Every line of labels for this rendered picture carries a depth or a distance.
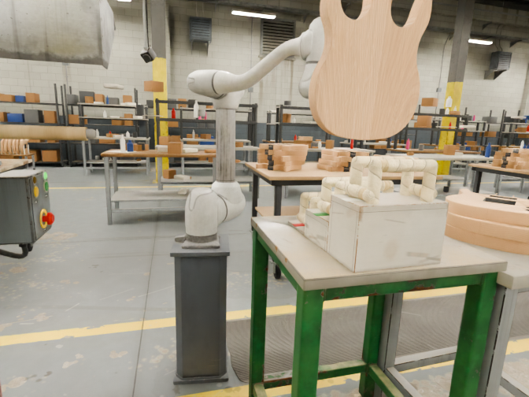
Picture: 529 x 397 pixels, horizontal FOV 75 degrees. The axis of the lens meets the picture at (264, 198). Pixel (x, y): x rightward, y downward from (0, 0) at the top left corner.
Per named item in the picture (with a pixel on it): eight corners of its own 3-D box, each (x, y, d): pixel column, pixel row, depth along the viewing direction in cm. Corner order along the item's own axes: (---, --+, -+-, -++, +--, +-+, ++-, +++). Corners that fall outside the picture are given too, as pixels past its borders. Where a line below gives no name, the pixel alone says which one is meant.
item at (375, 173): (370, 205, 84) (374, 166, 82) (363, 202, 87) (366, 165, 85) (381, 204, 85) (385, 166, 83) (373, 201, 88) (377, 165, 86)
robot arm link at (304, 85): (308, 97, 126) (312, 60, 124) (292, 99, 141) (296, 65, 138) (334, 101, 130) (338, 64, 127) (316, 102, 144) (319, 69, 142)
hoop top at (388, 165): (373, 173, 82) (375, 160, 82) (365, 171, 85) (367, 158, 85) (439, 172, 88) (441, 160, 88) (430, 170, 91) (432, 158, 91)
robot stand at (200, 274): (179, 350, 198) (176, 234, 184) (227, 347, 202) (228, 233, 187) (172, 385, 171) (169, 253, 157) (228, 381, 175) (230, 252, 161)
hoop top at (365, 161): (354, 168, 90) (355, 156, 89) (348, 167, 93) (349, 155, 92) (416, 168, 96) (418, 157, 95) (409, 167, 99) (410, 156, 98)
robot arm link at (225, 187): (202, 221, 183) (227, 213, 202) (227, 226, 175) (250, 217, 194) (201, 70, 168) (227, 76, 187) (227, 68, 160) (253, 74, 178)
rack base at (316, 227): (327, 253, 99) (329, 222, 97) (302, 235, 114) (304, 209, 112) (404, 245, 107) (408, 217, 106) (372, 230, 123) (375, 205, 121)
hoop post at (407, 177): (405, 196, 97) (408, 162, 95) (397, 194, 100) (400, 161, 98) (413, 195, 98) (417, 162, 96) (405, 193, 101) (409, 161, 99)
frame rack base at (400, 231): (355, 274, 85) (361, 206, 81) (325, 252, 99) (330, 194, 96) (441, 263, 94) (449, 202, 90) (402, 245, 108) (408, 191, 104)
